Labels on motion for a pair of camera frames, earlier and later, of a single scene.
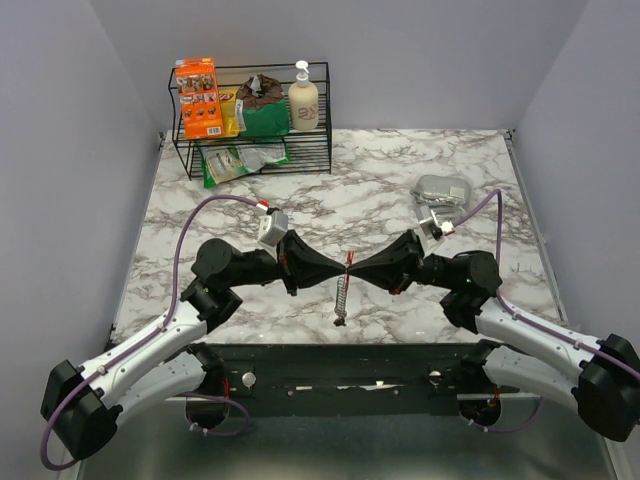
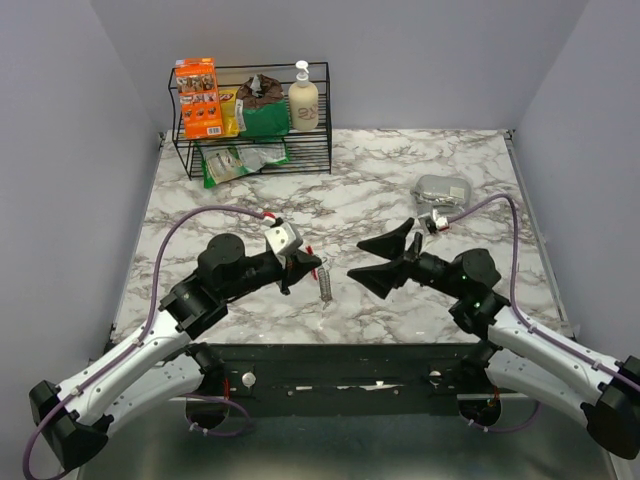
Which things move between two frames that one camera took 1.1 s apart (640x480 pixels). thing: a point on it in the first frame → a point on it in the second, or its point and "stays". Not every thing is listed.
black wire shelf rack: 250,120 stays
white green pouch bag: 257,156 stays
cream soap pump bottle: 303,101 stays
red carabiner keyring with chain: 342,291 → 321,274
